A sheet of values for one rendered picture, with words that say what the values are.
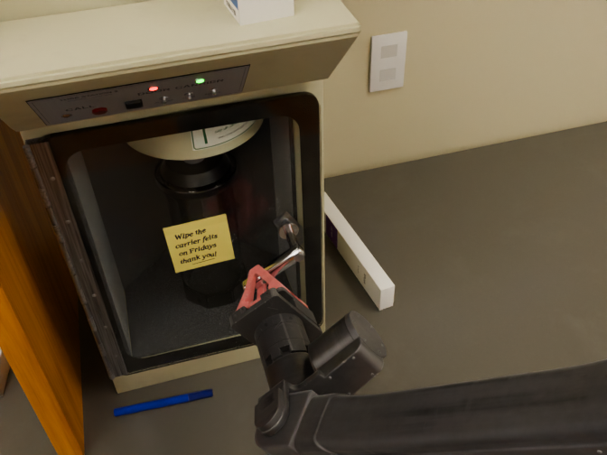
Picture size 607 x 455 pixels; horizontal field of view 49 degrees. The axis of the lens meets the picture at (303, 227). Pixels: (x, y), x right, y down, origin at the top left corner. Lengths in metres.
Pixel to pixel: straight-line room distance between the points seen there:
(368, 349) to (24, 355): 0.39
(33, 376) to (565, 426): 0.60
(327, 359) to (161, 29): 0.34
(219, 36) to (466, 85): 0.88
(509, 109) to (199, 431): 0.93
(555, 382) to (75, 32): 0.47
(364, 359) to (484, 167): 0.82
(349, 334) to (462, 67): 0.82
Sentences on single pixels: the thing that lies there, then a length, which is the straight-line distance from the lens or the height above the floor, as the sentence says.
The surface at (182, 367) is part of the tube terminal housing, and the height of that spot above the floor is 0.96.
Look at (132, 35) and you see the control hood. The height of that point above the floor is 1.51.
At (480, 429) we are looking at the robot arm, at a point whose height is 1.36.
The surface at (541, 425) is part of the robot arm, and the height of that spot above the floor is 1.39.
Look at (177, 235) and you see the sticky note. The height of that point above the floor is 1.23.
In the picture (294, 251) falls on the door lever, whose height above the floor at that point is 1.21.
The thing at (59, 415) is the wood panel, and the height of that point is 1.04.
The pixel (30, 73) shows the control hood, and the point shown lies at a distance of 0.57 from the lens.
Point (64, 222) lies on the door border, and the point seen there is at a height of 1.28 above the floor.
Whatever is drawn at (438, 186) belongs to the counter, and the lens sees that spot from 1.34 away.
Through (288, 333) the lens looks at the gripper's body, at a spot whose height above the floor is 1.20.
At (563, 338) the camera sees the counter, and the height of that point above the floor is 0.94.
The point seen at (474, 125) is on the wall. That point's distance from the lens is 1.47.
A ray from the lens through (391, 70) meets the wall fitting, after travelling 1.29.
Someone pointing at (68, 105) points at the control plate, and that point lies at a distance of 0.63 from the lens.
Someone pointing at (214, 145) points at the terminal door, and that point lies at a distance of 0.73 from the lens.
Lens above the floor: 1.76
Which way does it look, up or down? 42 degrees down
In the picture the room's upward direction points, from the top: 2 degrees counter-clockwise
